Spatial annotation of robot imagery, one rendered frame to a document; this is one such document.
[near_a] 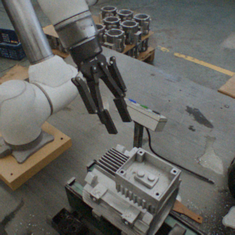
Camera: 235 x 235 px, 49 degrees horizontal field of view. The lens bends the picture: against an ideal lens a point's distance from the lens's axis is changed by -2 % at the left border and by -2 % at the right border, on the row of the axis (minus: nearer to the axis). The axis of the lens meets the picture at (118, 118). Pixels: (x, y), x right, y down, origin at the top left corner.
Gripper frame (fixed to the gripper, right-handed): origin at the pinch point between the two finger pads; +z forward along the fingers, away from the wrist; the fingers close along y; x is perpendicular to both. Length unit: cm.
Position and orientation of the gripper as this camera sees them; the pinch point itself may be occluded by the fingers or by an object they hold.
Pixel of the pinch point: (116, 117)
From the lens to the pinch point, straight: 67.2
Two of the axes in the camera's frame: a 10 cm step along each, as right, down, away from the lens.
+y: 6.4, -5.2, 5.7
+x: -6.7, 0.0, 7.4
